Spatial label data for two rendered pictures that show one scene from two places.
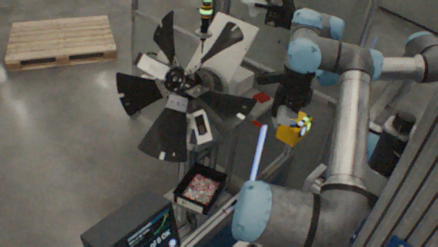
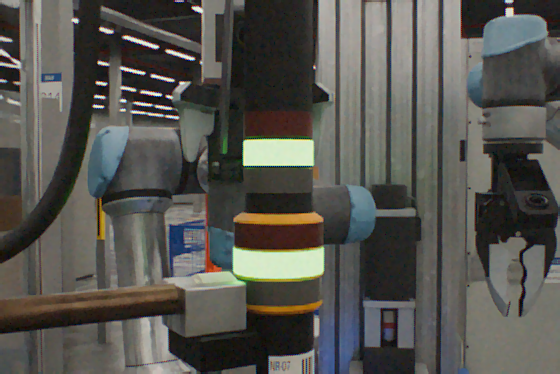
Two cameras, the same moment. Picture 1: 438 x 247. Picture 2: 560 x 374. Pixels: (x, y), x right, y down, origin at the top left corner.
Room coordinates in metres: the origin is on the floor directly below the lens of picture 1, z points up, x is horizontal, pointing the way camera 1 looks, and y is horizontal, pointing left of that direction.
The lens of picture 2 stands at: (1.58, 0.38, 1.60)
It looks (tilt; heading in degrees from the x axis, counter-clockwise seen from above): 2 degrees down; 240
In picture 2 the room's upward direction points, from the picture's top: straight up
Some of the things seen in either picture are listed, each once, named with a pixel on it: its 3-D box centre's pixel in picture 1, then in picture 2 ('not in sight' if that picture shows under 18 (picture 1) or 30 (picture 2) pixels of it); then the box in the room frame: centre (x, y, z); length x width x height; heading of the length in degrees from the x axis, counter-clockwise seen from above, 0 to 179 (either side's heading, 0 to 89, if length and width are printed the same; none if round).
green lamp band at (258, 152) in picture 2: not in sight; (278, 153); (1.42, 0.10, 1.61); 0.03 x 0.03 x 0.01
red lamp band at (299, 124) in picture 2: not in sight; (278, 126); (1.42, 0.10, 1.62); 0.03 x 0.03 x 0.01
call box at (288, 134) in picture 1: (294, 128); not in sight; (1.45, -0.36, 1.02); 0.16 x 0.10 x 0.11; 145
